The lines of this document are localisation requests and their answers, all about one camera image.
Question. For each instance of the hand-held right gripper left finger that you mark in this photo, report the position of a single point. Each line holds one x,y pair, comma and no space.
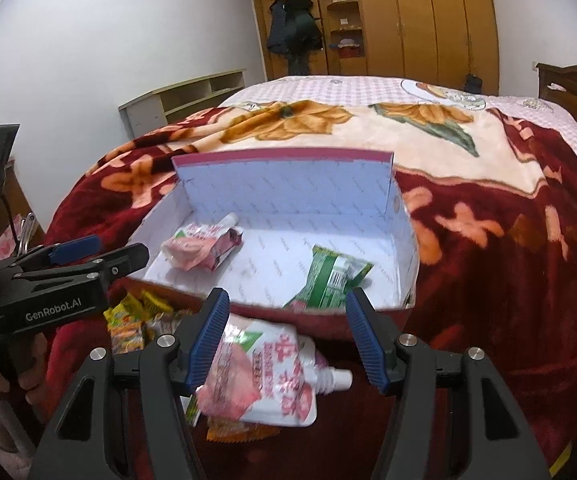
208,340

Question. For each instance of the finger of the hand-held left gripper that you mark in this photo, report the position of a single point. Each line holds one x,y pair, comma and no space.
68,250
118,260

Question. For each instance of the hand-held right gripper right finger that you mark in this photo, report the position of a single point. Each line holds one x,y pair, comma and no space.
368,350

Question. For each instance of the large pink spout pouch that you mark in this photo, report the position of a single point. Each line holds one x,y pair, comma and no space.
268,375

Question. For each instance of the small pink spout pouch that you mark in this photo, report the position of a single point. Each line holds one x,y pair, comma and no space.
198,247

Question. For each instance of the red cardboard box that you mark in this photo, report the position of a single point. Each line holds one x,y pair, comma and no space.
293,185

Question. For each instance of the person's left hand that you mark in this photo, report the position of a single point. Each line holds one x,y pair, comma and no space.
36,365

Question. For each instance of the orange yellow snack packet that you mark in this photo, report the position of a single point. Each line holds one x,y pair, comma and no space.
166,322

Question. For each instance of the metal carabiner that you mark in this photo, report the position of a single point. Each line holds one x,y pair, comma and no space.
27,225

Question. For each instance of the wooden nightstand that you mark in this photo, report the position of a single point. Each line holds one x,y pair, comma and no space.
26,200

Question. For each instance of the red floral blanket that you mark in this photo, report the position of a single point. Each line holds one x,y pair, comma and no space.
493,285

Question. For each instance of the beige shelf unit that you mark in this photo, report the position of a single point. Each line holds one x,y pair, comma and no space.
143,110

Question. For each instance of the yellow strip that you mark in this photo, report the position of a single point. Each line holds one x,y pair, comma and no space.
570,457

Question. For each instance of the black hanging coat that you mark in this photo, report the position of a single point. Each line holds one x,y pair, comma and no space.
277,25

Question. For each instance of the dark bag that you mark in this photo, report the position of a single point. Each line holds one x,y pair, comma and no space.
473,83

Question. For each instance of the dark green hanging coat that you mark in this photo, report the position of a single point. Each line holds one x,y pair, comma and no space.
303,30

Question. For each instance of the red pot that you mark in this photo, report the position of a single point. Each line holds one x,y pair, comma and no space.
351,49

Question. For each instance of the wooden wardrobe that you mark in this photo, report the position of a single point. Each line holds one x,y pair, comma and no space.
418,25

